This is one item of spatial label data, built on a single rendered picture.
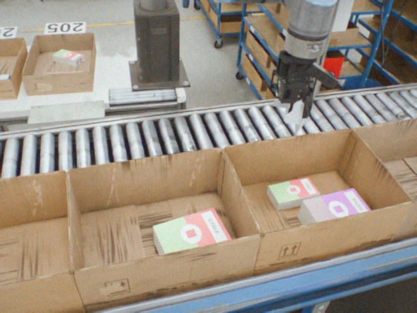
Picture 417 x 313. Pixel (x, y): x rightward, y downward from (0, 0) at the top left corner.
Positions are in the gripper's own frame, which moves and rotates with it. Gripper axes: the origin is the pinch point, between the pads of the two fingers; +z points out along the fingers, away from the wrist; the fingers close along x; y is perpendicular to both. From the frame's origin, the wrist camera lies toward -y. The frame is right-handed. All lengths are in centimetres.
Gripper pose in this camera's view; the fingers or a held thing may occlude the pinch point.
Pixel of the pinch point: (294, 120)
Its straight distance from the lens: 107.5
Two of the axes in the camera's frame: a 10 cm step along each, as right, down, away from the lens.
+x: 2.8, 6.6, -7.0
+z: -0.6, 7.4, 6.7
